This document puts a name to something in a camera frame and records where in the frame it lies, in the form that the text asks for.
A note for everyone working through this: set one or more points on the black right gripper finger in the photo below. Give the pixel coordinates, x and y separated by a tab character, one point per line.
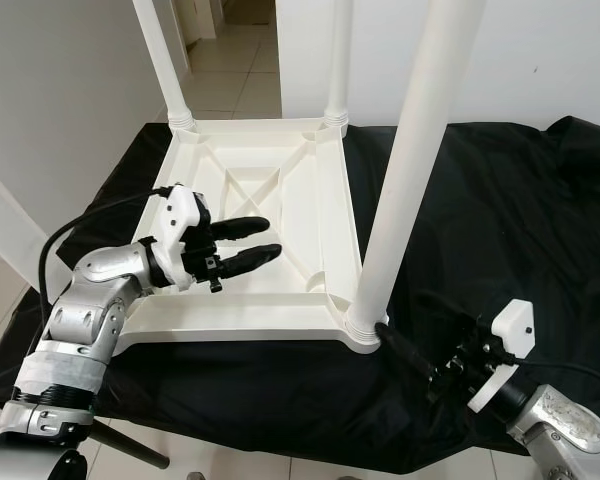
405	348
468	332

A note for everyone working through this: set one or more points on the black cloth table cover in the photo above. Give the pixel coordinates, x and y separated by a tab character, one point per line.
520	240

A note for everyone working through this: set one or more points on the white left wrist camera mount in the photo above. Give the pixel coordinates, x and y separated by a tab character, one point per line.
178	210

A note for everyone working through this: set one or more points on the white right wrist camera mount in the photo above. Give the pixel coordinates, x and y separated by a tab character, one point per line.
515	325

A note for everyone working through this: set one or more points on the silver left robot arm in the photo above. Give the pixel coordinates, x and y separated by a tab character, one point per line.
80	320

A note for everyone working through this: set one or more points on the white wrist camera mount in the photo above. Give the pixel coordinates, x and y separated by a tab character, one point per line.
178	210
515	325

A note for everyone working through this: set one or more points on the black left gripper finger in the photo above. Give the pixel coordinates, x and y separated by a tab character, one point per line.
240	227
250	258

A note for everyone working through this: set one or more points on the black metal folding table leg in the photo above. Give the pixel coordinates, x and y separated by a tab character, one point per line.
130	448

